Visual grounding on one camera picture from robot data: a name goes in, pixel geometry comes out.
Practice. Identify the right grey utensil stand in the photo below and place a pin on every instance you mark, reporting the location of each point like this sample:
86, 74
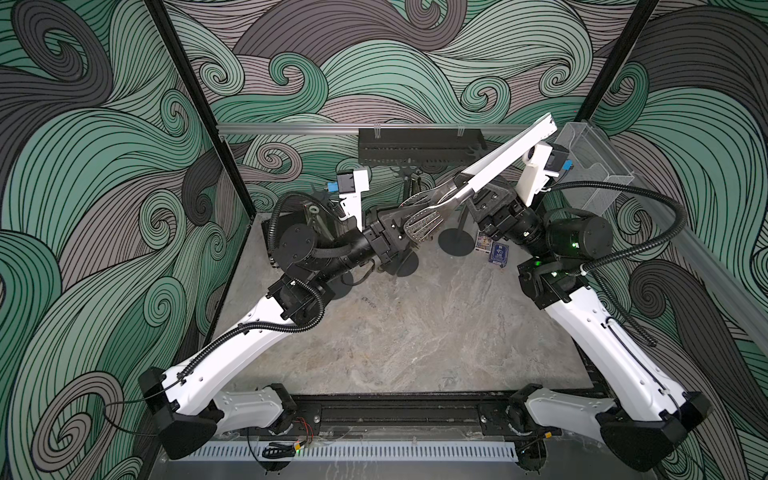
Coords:
457, 241

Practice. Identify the aluminium wall rail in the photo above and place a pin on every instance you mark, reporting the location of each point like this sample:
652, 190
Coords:
306, 128
725, 194

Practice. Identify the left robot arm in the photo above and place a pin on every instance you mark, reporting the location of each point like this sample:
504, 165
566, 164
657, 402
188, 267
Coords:
188, 402

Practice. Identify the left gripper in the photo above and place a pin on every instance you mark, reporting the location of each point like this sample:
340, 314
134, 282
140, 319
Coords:
384, 241

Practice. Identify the aluminium wall rail right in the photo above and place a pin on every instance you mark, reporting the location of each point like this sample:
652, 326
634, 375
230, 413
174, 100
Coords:
725, 194

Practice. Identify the blue playing card box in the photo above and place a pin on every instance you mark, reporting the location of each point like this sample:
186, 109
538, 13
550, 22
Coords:
499, 254

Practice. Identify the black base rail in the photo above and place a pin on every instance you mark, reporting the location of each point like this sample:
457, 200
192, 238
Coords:
390, 411

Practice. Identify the clear acrylic wall box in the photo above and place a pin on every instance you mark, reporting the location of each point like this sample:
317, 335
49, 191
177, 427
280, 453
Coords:
594, 158

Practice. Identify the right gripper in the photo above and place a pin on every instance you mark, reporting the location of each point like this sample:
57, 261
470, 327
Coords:
499, 214

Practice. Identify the white slotted cable duct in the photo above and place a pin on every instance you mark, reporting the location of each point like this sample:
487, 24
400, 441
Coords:
366, 451

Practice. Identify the left grey utensil stand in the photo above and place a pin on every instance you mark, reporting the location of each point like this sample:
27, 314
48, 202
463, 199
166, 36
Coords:
324, 226

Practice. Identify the grey utensil stand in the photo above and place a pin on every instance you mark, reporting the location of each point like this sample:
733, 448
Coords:
457, 241
324, 226
407, 262

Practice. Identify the slim silver tweezer tongs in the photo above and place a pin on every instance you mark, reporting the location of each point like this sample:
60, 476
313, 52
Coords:
436, 205

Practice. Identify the aluminium wall rail back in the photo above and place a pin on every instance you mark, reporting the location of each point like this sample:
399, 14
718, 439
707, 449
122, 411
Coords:
306, 128

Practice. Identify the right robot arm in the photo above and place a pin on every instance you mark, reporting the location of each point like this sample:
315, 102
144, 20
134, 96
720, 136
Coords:
649, 414

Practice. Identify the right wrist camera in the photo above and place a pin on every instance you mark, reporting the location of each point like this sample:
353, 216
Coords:
543, 162

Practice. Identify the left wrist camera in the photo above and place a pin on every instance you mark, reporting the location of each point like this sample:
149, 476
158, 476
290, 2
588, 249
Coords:
350, 186

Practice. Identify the middle grey utensil stand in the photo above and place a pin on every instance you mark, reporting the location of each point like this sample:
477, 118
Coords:
407, 262

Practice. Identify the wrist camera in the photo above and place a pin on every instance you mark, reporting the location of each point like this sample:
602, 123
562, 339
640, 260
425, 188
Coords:
350, 186
543, 162

